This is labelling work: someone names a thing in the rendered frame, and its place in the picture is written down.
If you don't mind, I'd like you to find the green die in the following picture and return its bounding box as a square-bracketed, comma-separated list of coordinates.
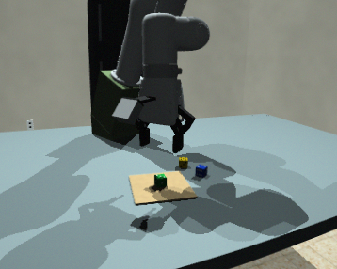
[154, 174, 167, 188]

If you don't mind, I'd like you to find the tan square mat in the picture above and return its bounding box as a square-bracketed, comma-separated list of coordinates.
[129, 171, 198, 205]

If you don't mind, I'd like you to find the yellow die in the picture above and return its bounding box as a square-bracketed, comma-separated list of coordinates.
[179, 157, 188, 168]

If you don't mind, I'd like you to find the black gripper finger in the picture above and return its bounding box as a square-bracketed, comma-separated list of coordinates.
[136, 116, 150, 147]
[170, 105, 195, 153]

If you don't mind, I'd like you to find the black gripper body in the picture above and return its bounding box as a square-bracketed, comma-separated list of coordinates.
[139, 77, 185, 126]

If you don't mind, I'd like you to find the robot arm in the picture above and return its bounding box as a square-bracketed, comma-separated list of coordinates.
[111, 0, 210, 125]

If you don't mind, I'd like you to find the blue die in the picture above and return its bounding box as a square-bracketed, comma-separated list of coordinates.
[195, 165, 207, 178]

